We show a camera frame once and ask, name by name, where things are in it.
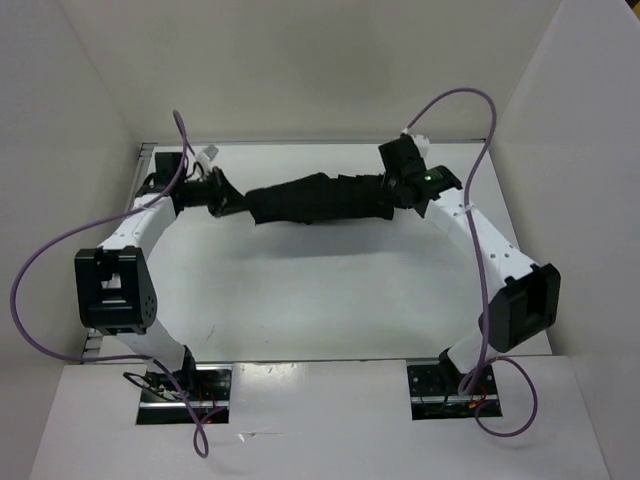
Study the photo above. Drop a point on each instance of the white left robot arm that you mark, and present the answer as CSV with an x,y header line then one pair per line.
x,y
116,295

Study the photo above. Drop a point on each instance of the black pleated skirt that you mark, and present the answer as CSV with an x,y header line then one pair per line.
x,y
321,198

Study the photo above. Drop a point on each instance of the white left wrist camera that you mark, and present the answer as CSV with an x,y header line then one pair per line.
x,y
207,155

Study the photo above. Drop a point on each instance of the metal base plate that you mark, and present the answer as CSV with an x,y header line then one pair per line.
x,y
209,396
431,398

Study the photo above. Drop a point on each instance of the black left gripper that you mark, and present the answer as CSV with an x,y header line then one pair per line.
x,y
226,199

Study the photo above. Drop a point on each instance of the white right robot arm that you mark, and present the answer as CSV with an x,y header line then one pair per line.
x,y
520,297

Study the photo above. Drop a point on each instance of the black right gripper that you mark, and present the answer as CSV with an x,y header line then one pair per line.
x,y
395,200

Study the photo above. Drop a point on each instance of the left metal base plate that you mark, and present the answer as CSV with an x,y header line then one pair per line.
x,y
209,396

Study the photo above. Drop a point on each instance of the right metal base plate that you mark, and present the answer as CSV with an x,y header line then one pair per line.
x,y
431,398

